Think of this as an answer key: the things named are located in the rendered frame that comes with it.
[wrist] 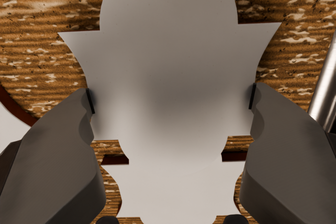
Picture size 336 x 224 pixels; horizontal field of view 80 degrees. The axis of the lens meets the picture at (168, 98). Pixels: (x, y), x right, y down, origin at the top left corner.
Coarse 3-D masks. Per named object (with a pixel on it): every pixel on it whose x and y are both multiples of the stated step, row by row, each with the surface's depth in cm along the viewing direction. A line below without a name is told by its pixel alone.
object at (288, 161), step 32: (256, 96) 10; (256, 128) 9; (288, 128) 8; (320, 128) 8; (256, 160) 6; (288, 160) 6; (320, 160) 6; (256, 192) 6; (288, 192) 5; (320, 192) 5
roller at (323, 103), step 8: (328, 48) 14; (328, 56) 14; (328, 64) 15; (320, 72) 15; (328, 72) 15; (320, 80) 15; (328, 80) 15; (320, 88) 15; (328, 88) 15; (312, 96) 16; (320, 96) 16; (328, 96) 16; (312, 104) 16; (320, 104) 16; (328, 104) 16; (312, 112) 16; (320, 112) 16; (328, 112) 16; (320, 120) 17; (328, 120) 17; (328, 128) 17
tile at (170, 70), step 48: (144, 0) 10; (192, 0) 10; (96, 48) 11; (144, 48) 11; (192, 48) 11; (240, 48) 11; (96, 96) 12; (144, 96) 12; (192, 96) 12; (240, 96) 12; (144, 144) 13; (192, 144) 13
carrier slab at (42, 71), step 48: (0, 0) 11; (48, 0) 11; (96, 0) 11; (240, 0) 11; (288, 0) 11; (0, 48) 12; (48, 48) 12; (288, 48) 12; (48, 96) 14; (288, 96) 14; (96, 144) 16; (240, 144) 16
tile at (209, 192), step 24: (120, 168) 16; (216, 168) 16; (240, 168) 16; (120, 192) 17; (144, 192) 17; (168, 192) 17; (192, 192) 17; (216, 192) 17; (120, 216) 19; (144, 216) 19; (168, 216) 19; (192, 216) 19
